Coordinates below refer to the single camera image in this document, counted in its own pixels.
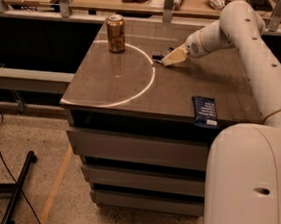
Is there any grey drawer cabinet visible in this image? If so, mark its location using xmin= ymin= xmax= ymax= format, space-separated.
xmin=60 ymin=19 xmax=262 ymax=216

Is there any black stand leg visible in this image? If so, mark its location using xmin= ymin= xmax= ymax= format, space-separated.
xmin=0 ymin=151 xmax=37 ymax=224

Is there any blue blueberry rxbar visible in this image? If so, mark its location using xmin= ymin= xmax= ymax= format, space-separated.
xmin=192 ymin=95 xmax=218 ymax=129

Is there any black floor cable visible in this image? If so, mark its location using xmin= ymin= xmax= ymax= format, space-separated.
xmin=0 ymin=102 xmax=53 ymax=224

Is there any gold soda can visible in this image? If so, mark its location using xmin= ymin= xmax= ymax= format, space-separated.
xmin=106 ymin=13 xmax=125 ymax=53

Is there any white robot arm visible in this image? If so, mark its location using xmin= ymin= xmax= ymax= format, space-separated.
xmin=162 ymin=0 xmax=281 ymax=224

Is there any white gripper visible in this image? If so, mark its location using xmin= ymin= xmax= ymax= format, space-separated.
xmin=162 ymin=31 xmax=211 ymax=66

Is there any crumpled white wrapper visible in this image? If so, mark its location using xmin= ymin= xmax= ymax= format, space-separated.
xmin=207 ymin=0 xmax=225 ymax=11

